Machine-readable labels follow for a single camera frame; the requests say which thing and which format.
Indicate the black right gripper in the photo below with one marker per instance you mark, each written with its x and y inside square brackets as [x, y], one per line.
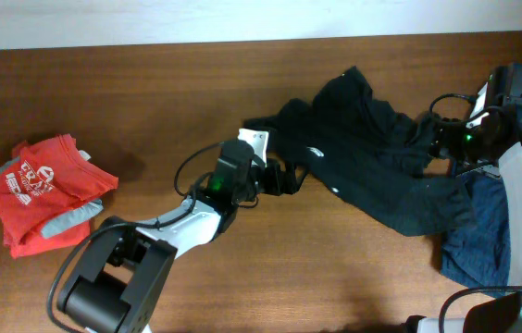
[447, 134]

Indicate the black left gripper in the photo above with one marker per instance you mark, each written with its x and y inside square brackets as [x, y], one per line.
[292, 179]

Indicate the black t-shirt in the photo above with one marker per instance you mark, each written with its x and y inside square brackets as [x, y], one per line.
[369, 155]

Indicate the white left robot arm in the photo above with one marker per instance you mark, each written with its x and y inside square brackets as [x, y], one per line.
[112, 280]

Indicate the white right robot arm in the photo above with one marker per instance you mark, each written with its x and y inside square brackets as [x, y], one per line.
[489, 141]

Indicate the blue folded garment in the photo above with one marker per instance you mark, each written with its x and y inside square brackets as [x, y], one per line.
[478, 254]

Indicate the red folded t-shirt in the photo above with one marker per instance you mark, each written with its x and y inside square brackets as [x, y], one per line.
[57, 179]

